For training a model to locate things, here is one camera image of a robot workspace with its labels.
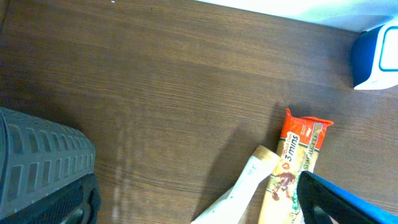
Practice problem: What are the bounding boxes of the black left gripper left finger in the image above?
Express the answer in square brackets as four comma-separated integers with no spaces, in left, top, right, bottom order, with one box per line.
[1,174,101,224]

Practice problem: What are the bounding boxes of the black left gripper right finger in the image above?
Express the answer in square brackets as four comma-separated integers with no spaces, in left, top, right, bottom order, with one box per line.
[297,171,397,223]

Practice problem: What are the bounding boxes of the orange spaghetti packet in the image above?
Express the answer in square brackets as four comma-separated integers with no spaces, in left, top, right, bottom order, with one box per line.
[258,108,334,224]

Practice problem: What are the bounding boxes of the white tube with gold cap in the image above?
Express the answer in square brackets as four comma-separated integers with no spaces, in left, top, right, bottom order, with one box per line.
[192,145,280,224]

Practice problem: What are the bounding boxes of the white barcode scanner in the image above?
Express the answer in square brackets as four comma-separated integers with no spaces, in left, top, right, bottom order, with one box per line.
[351,21,397,90]

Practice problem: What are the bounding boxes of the grey plastic basket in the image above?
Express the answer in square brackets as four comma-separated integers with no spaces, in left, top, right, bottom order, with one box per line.
[1,108,96,218]

